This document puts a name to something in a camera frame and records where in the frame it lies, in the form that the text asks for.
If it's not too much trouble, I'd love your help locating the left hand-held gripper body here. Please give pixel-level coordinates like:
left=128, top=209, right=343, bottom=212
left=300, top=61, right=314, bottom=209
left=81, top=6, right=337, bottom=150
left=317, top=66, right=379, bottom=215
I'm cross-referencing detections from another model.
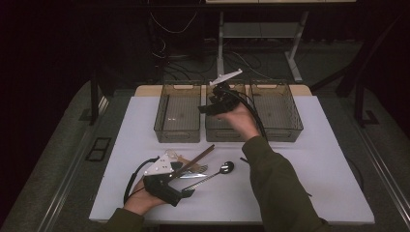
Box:
left=142, top=153, right=185, bottom=208

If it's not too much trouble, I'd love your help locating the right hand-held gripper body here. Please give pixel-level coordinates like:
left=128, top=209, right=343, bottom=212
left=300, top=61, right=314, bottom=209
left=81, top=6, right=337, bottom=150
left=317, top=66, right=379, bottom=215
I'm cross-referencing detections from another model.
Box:
left=208, top=69, right=244, bottom=114

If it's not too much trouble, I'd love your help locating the translucent orange plastic spoon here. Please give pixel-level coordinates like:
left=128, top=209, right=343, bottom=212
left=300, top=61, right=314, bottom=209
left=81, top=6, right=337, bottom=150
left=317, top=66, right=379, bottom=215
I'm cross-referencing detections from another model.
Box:
left=165, top=149, right=194, bottom=166

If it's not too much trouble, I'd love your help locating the smoky clear plastic bin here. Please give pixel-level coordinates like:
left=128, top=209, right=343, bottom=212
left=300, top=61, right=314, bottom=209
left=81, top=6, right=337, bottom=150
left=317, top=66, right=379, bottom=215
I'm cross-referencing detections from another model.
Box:
left=153, top=82, right=202, bottom=144
left=204, top=80, right=252, bottom=143
left=249, top=79, right=305, bottom=143

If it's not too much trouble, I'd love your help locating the brown wooden chopstick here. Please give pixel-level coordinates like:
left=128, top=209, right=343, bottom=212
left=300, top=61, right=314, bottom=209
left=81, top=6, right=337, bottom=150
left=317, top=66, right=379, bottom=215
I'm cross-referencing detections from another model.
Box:
left=170, top=143, right=216, bottom=180

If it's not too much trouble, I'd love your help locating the metal spoon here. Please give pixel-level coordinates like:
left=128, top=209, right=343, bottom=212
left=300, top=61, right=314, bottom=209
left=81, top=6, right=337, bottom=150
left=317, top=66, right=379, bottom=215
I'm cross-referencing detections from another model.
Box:
left=182, top=160, right=235, bottom=192

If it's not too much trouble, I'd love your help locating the person's left hand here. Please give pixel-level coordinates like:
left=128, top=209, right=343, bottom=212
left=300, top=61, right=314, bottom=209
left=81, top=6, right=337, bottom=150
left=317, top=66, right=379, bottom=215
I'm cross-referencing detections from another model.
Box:
left=123, top=180, right=167, bottom=217

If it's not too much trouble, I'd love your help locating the person's right hand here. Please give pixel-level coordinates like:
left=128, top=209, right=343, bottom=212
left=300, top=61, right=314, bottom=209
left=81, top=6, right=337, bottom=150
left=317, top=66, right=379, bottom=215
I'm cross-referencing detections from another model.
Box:
left=216, top=103, right=262, bottom=141

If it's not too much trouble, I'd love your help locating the dark metal fork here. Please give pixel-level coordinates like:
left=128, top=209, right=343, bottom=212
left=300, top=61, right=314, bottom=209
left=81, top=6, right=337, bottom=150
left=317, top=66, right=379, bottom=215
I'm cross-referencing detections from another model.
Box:
left=185, top=163, right=210, bottom=174

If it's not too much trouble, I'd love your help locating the black metal stand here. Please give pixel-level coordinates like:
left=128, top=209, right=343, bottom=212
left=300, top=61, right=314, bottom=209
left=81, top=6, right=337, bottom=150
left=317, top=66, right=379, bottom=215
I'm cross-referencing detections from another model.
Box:
left=78, top=69, right=117, bottom=127
left=310, top=14, right=405, bottom=128

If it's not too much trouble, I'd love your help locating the black floor cable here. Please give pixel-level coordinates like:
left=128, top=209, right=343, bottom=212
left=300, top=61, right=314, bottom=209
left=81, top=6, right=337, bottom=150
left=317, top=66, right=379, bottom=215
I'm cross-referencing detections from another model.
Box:
left=162, top=59, right=217, bottom=81

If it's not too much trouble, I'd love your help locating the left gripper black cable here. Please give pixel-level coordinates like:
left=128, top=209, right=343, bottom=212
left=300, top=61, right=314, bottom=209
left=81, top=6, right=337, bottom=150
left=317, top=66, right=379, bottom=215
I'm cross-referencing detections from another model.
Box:
left=123, top=156, right=161, bottom=206

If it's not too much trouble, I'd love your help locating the white metal desk frame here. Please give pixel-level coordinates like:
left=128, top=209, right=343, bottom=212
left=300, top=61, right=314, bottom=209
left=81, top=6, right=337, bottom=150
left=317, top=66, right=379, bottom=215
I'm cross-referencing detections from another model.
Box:
left=205, top=0, right=358, bottom=83

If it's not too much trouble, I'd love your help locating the white floor cable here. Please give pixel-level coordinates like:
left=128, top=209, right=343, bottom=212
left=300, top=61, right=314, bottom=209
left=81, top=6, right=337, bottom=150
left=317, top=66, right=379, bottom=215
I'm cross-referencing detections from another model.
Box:
left=230, top=51, right=269, bottom=80

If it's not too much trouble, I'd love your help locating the white hanging cable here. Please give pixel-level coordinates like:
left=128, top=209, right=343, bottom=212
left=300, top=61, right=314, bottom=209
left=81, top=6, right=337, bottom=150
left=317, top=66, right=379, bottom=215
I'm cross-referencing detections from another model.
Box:
left=149, top=11, right=198, bottom=35

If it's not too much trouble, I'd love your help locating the black rectangular floor frame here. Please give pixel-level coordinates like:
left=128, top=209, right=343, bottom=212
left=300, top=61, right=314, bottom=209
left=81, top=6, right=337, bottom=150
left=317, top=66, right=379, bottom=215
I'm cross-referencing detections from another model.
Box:
left=85, top=136, right=112, bottom=162

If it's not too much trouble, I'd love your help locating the silver metal rail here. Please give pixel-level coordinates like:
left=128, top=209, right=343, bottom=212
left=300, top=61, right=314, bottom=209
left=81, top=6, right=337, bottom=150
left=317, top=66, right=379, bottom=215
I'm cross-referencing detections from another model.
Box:
left=352, top=124, right=410, bottom=221
left=37, top=96, right=109, bottom=232

